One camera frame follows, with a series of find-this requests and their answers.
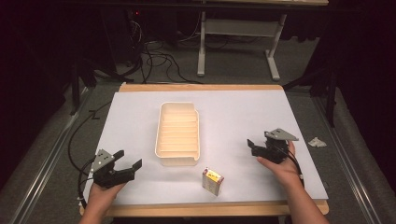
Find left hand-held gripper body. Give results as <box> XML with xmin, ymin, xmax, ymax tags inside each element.
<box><xmin>90</xmin><ymin>148</ymin><xmax>135</xmax><ymax>189</ymax></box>

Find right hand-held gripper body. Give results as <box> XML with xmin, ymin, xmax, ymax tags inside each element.
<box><xmin>254</xmin><ymin>128</ymin><xmax>300</xmax><ymax>165</ymax></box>

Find person's left hand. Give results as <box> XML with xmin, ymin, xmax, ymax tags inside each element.
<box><xmin>87</xmin><ymin>181</ymin><xmax>128</xmax><ymax>216</ymax></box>

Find person's right hand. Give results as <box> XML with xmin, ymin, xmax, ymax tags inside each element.
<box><xmin>256</xmin><ymin>140</ymin><xmax>303</xmax><ymax>189</ymax></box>

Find white paper sheet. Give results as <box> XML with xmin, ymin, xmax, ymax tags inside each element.
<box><xmin>82</xmin><ymin>90</ymin><xmax>330</xmax><ymax>207</ymax></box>

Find crumpled white paper scrap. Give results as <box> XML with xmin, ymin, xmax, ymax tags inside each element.
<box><xmin>307</xmin><ymin>136</ymin><xmax>328</xmax><ymax>148</ymax></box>

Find white ribbed plastic tray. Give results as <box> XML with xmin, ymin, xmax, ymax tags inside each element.
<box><xmin>154</xmin><ymin>101</ymin><xmax>201</xmax><ymax>167</ymax></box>

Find small yellow and red box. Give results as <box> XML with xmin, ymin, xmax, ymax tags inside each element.
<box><xmin>202</xmin><ymin>166</ymin><xmax>225</xmax><ymax>197</ymax></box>

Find black metal stand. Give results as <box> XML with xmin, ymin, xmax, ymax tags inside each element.
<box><xmin>68</xmin><ymin>57</ymin><xmax>134</xmax><ymax>117</ymax></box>
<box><xmin>282</xmin><ymin>63</ymin><xmax>341</xmax><ymax>129</ymax></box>

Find dark device with red light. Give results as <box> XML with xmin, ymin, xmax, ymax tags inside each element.
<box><xmin>125</xmin><ymin>8</ymin><xmax>148</xmax><ymax>68</ymax></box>

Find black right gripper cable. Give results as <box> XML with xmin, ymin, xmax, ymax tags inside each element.
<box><xmin>276</xmin><ymin>145</ymin><xmax>305</xmax><ymax>189</ymax></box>

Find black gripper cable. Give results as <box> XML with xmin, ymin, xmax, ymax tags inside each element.
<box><xmin>67</xmin><ymin>100</ymin><xmax>113</xmax><ymax>210</ymax></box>
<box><xmin>276</xmin><ymin>145</ymin><xmax>305</xmax><ymax>189</ymax></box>

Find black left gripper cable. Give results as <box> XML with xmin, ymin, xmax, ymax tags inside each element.
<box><xmin>67</xmin><ymin>100</ymin><xmax>113</xmax><ymax>210</ymax></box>

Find metal floor rail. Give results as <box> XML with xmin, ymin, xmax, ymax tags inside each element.
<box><xmin>311</xmin><ymin>94</ymin><xmax>387</xmax><ymax>224</ymax></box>
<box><xmin>8</xmin><ymin>87</ymin><xmax>94</xmax><ymax>224</ymax></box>

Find black floor cables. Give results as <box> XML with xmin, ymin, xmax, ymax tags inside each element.
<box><xmin>125</xmin><ymin>18</ymin><xmax>204</xmax><ymax>86</ymax></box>

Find white metal table frame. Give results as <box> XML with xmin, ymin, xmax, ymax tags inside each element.
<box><xmin>196</xmin><ymin>10</ymin><xmax>288</xmax><ymax>82</ymax></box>

